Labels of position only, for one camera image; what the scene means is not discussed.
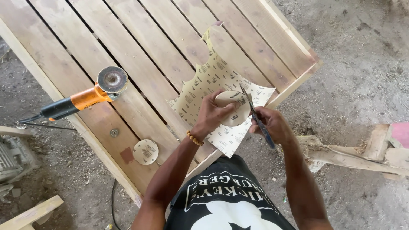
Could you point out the cut round sandpaper disc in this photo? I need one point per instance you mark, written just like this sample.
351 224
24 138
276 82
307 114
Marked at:
145 152

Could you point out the round sanding disc template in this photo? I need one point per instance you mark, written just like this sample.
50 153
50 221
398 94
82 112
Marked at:
236 111

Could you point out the wooden slatted panel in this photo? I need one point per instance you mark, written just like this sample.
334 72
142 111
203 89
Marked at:
143 64

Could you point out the orange black angle grinder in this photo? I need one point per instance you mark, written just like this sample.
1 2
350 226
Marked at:
86 97

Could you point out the grey machine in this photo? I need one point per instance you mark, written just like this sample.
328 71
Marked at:
14 163

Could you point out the person's left hand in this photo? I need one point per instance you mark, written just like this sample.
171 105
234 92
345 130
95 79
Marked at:
209 114

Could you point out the metal scissors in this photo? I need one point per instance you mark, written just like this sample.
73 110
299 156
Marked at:
255 116

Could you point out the cut sandpaper sheet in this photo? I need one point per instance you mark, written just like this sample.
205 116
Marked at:
211 80

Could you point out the person's right hand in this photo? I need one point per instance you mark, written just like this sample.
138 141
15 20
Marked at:
271 123

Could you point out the person's black printed shirt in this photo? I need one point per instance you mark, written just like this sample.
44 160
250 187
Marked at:
227 198

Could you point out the wooden plank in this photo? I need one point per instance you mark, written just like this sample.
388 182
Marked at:
30 214

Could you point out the pink board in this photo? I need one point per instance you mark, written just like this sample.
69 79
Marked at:
400 134

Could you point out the rough wooden beam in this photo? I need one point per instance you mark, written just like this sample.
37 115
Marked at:
351 153

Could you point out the metal flange nut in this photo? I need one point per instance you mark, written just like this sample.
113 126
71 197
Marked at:
114 133

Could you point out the person's right fingers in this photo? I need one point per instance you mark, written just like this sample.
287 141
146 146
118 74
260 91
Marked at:
257 123

